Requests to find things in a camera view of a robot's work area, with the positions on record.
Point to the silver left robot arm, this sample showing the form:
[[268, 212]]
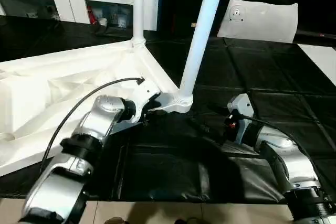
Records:
[[89, 145]]

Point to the grey right robot foot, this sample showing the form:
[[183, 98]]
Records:
[[189, 221]]

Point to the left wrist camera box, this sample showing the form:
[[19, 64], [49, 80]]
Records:
[[144, 93]]

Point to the white plastic table top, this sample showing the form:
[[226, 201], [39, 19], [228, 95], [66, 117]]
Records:
[[52, 87]]

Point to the grey robot foot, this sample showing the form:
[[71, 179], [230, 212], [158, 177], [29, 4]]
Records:
[[115, 221], [189, 221]]

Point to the small white jar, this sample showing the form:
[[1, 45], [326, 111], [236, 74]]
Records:
[[122, 23]]

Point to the flat white board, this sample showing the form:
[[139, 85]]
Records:
[[320, 61]]

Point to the white plastic bag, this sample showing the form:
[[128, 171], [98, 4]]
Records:
[[260, 19]]

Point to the grey left robot foot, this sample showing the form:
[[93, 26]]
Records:
[[115, 221]]

